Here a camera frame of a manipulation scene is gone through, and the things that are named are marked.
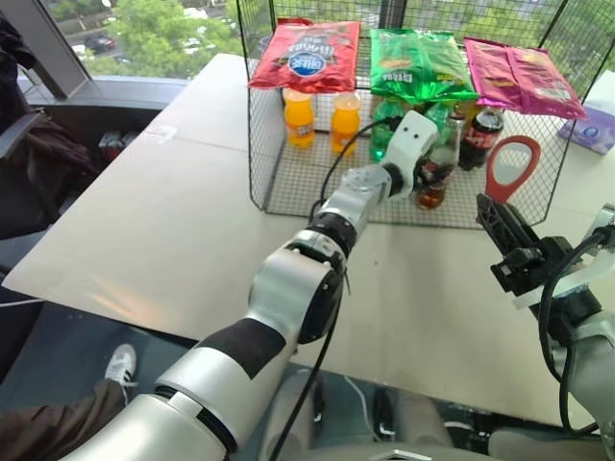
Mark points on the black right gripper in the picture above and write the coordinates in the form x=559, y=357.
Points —
x=533, y=261

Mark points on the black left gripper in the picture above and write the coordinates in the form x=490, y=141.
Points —
x=422, y=177

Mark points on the glass cola bottle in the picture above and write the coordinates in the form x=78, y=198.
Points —
x=431, y=196

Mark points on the red bottle opener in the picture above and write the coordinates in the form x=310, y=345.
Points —
x=495, y=185

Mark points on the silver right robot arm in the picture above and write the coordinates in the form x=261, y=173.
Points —
x=593, y=355

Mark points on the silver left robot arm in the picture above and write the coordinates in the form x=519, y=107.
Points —
x=288, y=283

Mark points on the plastic cola bottle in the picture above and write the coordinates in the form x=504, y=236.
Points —
x=480, y=139

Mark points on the green soda bottle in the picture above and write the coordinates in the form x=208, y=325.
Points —
x=438, y=114
x=384, y=127

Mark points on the orange soda bottle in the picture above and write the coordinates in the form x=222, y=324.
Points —
x=345, y=125
x=298, y=120

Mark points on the green chips bag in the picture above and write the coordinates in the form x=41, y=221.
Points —
x=413, y=62

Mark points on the pink chips bag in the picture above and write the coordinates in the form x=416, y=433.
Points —
x=521, y=77

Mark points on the purple tissue pack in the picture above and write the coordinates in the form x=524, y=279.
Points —
x=588, y=129

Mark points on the red chips bag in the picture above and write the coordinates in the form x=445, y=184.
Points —
x=307, y=57

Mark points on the grey rounded robot body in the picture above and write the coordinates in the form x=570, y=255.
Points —
x=418, y=427

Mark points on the white sneaker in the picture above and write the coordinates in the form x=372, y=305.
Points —
x=120, y=367

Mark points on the dark chair with brown jacket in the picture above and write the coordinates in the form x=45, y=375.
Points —
x=43, y=163

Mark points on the brown trouser leg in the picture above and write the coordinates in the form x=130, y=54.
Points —
x=57, y=425

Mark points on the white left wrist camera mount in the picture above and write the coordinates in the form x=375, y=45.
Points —
x=412, y=137

